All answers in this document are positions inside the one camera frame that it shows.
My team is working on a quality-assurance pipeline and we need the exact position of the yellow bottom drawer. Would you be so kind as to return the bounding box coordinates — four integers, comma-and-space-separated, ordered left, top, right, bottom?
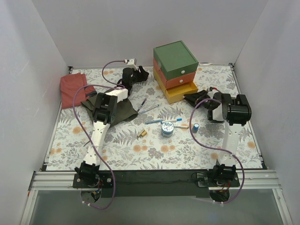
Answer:
165, 82, 198, 104

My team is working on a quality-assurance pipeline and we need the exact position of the green red yellow drawer box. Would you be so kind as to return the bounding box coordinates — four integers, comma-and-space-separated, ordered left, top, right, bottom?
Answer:
153, 40, 199, 94

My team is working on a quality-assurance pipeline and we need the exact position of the blue white round tin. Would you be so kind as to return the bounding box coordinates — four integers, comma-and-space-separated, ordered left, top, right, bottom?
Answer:
161, 122, 174, 138

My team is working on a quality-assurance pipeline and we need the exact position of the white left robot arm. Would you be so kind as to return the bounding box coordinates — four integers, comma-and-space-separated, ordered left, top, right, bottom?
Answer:
75, 66, 149, 188

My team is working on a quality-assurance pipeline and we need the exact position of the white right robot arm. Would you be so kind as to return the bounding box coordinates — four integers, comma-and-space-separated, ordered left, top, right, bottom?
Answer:
183, 87, 252, 187

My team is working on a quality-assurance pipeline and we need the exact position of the white marker blue cap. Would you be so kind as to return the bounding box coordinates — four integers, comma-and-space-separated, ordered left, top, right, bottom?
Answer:
161, 118, 182, 124

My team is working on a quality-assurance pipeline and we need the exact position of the small blue cylinder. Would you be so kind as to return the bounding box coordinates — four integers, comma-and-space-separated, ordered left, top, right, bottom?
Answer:
192, 123, 199, 134

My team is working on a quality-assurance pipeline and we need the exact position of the purple pen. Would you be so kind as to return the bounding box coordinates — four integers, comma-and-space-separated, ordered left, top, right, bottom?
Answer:
137, 98, 147, 112

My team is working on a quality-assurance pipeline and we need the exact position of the white marker green cap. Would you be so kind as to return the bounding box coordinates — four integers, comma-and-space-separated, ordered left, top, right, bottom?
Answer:
174, 125, 189, 129

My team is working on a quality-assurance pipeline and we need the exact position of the dark green cloth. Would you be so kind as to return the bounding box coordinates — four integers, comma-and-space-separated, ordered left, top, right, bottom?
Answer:
81, 96, 138, 127

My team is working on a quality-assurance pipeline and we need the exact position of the blue long nib marker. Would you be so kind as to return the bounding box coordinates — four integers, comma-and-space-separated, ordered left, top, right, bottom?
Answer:
138, 105, 159, 114

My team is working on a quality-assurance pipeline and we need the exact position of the light blue pen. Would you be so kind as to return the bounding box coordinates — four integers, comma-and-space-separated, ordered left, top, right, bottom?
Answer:
145, 119, 163, 125

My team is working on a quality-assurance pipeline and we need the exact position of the floral table mat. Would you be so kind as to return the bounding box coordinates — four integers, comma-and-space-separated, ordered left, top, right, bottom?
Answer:
46, 65, 263, 171

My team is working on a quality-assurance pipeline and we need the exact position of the red cloth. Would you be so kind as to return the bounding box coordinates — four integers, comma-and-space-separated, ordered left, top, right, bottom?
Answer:
60, 73, 97, 109

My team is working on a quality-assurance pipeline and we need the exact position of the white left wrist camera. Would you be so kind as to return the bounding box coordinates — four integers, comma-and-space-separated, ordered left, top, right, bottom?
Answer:
124, 58, 139, 71

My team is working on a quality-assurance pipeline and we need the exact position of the aluminium front rail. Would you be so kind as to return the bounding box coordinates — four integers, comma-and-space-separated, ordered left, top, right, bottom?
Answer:
29, 169, 292, 225

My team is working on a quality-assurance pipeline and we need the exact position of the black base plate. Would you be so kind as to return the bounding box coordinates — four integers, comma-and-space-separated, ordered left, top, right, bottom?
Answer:
72, 169, 240, 198

